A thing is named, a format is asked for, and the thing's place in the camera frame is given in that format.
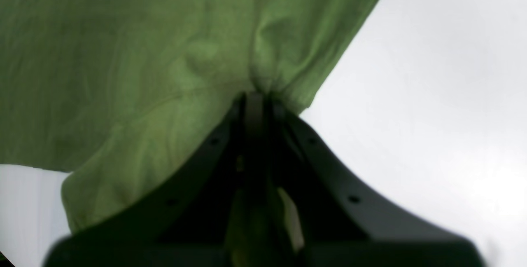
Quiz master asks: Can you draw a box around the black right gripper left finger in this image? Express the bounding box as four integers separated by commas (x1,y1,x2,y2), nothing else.
44,94,264,267

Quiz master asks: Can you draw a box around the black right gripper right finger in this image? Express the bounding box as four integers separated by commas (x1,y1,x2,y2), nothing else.
264,97,484,267

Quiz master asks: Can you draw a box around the olive green T-shirt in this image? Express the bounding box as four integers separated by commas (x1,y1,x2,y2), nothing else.
0,0,379,232

